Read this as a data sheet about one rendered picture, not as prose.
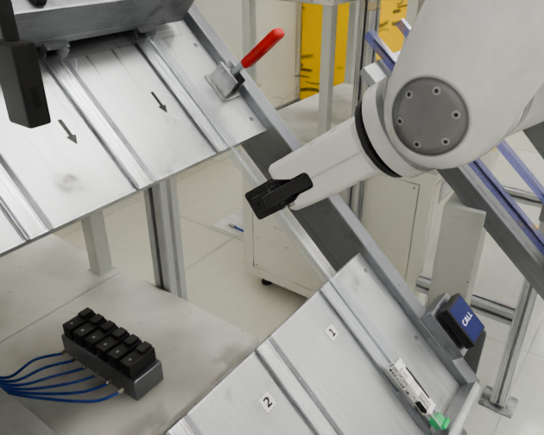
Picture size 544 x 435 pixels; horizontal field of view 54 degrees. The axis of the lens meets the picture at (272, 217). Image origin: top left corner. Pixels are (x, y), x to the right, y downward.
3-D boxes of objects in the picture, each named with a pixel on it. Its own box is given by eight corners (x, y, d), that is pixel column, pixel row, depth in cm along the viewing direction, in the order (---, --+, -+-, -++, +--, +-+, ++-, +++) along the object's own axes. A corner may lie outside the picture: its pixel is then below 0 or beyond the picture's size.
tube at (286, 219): (439, 422, 55) (448, 420, 54) (434, 431, 54) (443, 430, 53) (153, 41, 58) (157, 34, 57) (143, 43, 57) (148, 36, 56)
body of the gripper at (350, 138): (401, 77, 47) (313, 130, 55) (345, 104, 40) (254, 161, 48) (441, 150, 48) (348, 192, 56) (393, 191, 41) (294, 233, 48)
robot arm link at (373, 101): (416, 61, 45) (389, 78, 48) (370, 83, 39) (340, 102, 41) (462, 147, 46) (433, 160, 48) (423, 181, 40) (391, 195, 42)
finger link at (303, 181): (342, 152, 46) (329, 157, 51) (263, 197, 45) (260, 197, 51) (348, 164, 46) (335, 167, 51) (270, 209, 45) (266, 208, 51)
